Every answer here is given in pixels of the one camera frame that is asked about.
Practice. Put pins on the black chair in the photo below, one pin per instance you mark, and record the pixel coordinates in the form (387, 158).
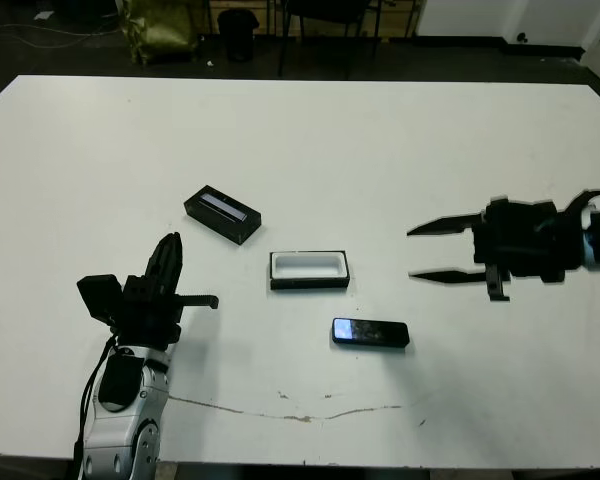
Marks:
(330, 10)

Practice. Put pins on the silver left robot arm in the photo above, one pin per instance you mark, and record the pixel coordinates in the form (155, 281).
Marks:
(120, 435)

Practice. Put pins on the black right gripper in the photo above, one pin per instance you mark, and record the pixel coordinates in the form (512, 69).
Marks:
(530, 255)

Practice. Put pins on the black box lid with print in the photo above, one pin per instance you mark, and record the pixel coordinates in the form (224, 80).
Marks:
(215, 220)

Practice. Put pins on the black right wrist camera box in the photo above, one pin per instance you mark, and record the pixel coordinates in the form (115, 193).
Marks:
(522, 217)

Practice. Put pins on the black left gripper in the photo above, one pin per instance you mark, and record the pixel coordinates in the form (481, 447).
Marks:
(147, 320)

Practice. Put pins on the black waste bin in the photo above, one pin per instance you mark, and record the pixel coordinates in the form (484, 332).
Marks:
(237, 35)

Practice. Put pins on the black box with white insert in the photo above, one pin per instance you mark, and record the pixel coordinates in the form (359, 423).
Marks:
(310, 267)

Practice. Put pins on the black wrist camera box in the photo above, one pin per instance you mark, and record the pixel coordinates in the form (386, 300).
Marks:
(100, 299)
(522, 217)

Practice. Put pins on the yellow-green bag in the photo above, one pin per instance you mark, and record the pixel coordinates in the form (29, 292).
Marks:
(160, 27)

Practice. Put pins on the black round door stopper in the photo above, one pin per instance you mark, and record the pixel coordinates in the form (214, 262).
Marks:
(521, 36)

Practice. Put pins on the black slim camera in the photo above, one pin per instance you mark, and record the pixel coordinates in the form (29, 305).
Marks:
(375, 334)

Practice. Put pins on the white paper sheet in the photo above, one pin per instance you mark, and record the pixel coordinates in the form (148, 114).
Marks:
(44, 15)

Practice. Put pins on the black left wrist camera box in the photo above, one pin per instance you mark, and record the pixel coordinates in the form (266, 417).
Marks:
(100, 299)

